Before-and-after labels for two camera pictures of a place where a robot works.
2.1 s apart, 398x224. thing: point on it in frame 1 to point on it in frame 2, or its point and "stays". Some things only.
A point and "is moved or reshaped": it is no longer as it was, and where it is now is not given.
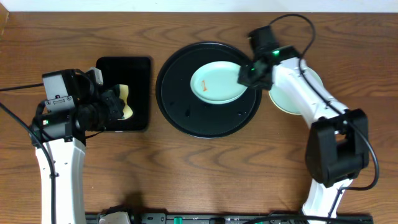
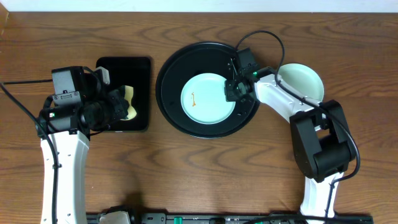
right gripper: [242, 78] to [229, 95]
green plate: [216, 83] is moved or reshaped
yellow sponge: [122, 92] is moved or reshaped
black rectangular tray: [134, 71] stays
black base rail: [250, 218] stays
